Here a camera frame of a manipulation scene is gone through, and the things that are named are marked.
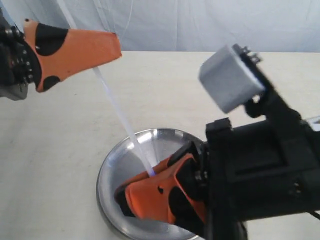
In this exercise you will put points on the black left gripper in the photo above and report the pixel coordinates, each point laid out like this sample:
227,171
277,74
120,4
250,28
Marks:
46,55

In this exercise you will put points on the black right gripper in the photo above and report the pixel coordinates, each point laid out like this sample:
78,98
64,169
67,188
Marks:
258,171

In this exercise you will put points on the grey backdrop cloth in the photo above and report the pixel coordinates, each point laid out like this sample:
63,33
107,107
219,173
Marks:
185,25

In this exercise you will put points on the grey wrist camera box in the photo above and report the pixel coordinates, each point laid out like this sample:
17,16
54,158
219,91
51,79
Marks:
228,80

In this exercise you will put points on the clear white plastic strip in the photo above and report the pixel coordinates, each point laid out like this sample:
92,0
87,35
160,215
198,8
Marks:
75,24

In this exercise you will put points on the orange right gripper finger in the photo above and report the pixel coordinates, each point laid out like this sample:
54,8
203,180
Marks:
166,197
192,157

